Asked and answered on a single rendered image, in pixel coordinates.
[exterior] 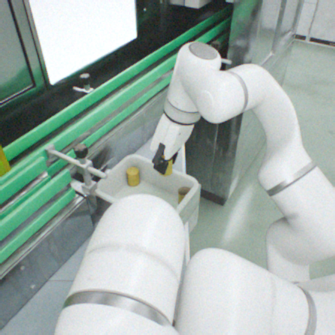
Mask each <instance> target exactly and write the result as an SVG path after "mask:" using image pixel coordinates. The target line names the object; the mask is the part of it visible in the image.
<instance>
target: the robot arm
mask: <svg viewBox="0 0 335 335"><path fill-rule="evenodd" d="M220 66H221V58H220V55H219V54H218V53H217V51H216V50H215V49H213V47H211V46H209V45H207V44H205V43H200V42H191V43H186V44H185V45H184V46H183V47H182V48H181V49H180V51H179V53H178V55H177V58H176V63H175V66H174V69H173V74H172V76H171V80H170V87H169V90H168V93H167V98H166V100H165V106H164V114H163V116H162V118H161V120H160V122H159V124H158V127H157V129H156V132H155V134H154V136H153V140H152V143H151V146H150V150H152V151H153V152H154V151H155V150H156V149H157V148H158V150H157V152H156V154H155V156H154V158H153V160H152V163H153V164H154V166H153V168H154V169H155V170H156V171H158V172H159V173H161V174H163V175H165V174H166V172H167V169H168V165H169V163H168V161H169V159H170V157H171V156H172V165H173V164H174V163H175V161H176V157H177V155H178V151H179V149H180V147H181V146H182V145H183V144H184V143H185V142H186V140H187V139H188V137H189V135H190V134H191V131H192V129H193V128H194V124H196V123H197V122H198V121H199V120H200V117H201V116H202V117H203V118H204V119H205V120H207V121H209V122H210V123H223V122H225V121H226V120H229V119H230V118H232V117H235V116H236V115H238V114H241V113H242V112H244V111H247V110H249V109H251V110H252V111H253V113H254V114H255V115H256V116H257V118H258V119H259V121H260V122H261V124H262V126H263V128H264V130H265V134H266V137H267V146H266V151H265V156H264V159H263V161H262V164H261V166H260V168H259V171H258V174H257V178H258V181H259V183H260V184H261V185H262V187H263V188H264V189H265V190H266V191H267V193H268V196H270V198H271V199H272V200H273V201H274V203H275V204H276V206H277V207H278V209H279V210H280V211H281V212H282V214H283V215H284V217H283V218H281V219H279V220H277V221H275V222H274V223H272V224H270V225H269V227H268V229H267V231H266V235H265V256H266V264H267V270H266V269H264V268H262V267H260V266H258V265H257V264H256V263H254V262H250V261H248V260H246V259H244V258H242V257H240V256H238V255H235V254H234V253H231V252H229V251H226V250H222V249H219V248H205V249H202V250H201V251H198V252H196V254H195V255H193V257H192V258H191V259H190V260H189V262H188V264H187V266H186V269H185V272H184V275H183V278H182V284H181V289H180V294H179V301H178V306H177V312H176V321H175V325H174V327H172V321H173V312H174V307H175V302H176V294H177V290H178V288H179V279H180V274H181V270H182V261H183V257H184V252H185V230H184V226H183V224H182V221H181V219H180V217H179V215H178V214H177V212H176V210H175V209H174V208H173V207H172V206H171V205H170V204H169V203H168V202H167V201H165V200H163V199H161V198H160V197H157V196H155V195H152V194H143V193H140V194H130V195H127V196H125V197H122V198H120V199H119V200H117V201H115V202H114V204H112V205H111V206H110V207H109V208H108V210H107V211H106V212H105V214H104V215H103V216H102V218H101V219H100V221H99V223H98V225H97V227H96V229H95V230H94V232H93V235H92V237H91V239H90V242H89V244H88V246H87V249H86V251H85V252H84V257H83V260H82V263H81V265H80V267H79V270H78V272H77V274H76V277H75V279H74V281H73V284H72V285H71V287H70V290H69V292H68V294H67V299H66V301H65V302H64V305H63V307H62V309H61V312H60V314H59V317H58V320H57V322H56V326H55V332H54V335H335V274H330V275H327V276H324V277H317V278H313V279H312V280H310V277H309V276H310V264H311V263H313V262H318V261H320V260H323V259H327V258H330V257H332V256H335V188H334V187H333V186H332V185H331V183H330V182H329V181H328V180H327V179H326V178H325V176H324V175H323V173H322V172H321V170H320V169H319V168H318V166H317V165H316V164H315V162H314V161H313V160H312V159H311V158H310V157H309V155H308V154H307V152H306V151H305V149H304V147H303V145H302V142H301V133H300V128H299V125H298V120H297V117H296V113H295V109H294V107H293V104H292V102H291V100H290V98H289V97H288V96H287V94H286V93H285V92H284V90H283V89H282V87H281V86H280V85H279V84H278V83H277V82H276V81H275V79H274V78H273V77H272V76H271V75H270V74H269V73H268V72H267V71H266V70H264V69H263V68H262V67H260V66H258V65H255V64H242V65H240V66H237V67H234V68H231V69H229V70H225V71H220V70H219V69H220ZM163 155H164V156H166V157H165V159H164V158H163V157H162V156H163Z"/></svg>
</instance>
